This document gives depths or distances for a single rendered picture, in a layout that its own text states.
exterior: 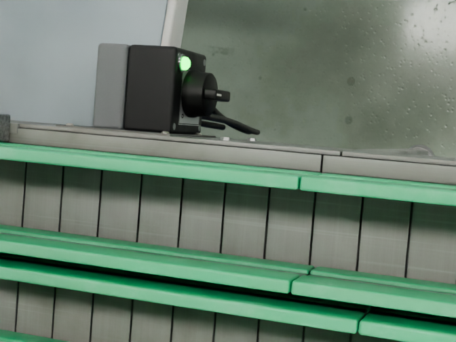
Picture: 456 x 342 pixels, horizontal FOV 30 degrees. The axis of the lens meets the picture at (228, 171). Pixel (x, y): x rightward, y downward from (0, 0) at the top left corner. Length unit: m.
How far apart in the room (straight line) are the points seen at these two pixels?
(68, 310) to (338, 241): 0.25
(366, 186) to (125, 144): 0.24
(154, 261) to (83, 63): 0.33
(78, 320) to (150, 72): 0.23
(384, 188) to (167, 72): 0.27
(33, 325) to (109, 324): 0.08
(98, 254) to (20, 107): 0.32
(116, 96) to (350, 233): 0.26
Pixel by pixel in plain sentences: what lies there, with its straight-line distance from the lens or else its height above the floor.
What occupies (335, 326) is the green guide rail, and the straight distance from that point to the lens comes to 0.60.
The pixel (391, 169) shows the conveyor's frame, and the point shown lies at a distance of 0.67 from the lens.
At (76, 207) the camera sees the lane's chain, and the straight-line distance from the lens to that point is 0.76.
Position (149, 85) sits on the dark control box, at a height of 0.83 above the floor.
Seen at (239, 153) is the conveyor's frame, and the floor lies 0.88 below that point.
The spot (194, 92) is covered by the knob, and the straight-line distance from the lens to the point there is 0.78.
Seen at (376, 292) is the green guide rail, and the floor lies 0.96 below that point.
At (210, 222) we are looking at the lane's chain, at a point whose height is 0.88.
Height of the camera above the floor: 1.54
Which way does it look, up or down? 71 degrees down
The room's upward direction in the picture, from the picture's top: 95 degrees counter-clockwise
